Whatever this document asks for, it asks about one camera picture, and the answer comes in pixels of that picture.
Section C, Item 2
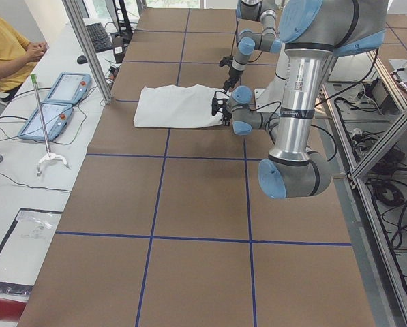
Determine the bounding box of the white camera pole with base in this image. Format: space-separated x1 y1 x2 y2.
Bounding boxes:
254 50 308 121

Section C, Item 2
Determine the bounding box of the clear plastic document sleeve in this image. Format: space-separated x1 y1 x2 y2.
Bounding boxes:
0 208 62 286

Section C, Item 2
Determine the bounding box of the brown paper table cover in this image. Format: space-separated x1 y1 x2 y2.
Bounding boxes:
20 9 374 326

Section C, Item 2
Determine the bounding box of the upper blue teach pendant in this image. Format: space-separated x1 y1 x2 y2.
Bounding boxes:
45 72 92 105

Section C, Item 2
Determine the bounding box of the black computer mouse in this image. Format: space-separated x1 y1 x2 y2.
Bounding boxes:
76 55 87 65

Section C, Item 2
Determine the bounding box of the person in yellow shirt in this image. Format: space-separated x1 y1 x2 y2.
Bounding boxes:
0 17 48 95

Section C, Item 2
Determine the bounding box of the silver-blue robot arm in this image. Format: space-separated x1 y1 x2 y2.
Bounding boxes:
212 1 388 199
219 1 282 91

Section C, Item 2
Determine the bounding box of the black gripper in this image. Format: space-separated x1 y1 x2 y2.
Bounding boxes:
222 99 232 123
223 66 243 91

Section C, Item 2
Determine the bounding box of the white long-sleeve printed shirt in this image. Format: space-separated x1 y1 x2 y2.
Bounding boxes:
134 84 222 129

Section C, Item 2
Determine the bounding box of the aluminium frame post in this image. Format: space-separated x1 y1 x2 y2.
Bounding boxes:
62 0 112 104

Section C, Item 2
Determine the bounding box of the lower blue teach pendant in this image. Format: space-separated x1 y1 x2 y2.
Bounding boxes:
18 102 73 142

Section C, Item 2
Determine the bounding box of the black keyboard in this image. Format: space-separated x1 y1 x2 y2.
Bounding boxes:
85 22 112 53

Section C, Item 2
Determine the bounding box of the reacher grabber tool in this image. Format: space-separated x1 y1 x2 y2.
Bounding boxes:
31 73 70 175

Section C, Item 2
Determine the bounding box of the blue teach pendant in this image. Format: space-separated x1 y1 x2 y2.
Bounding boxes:
18 102 73 142
45 72 92 105

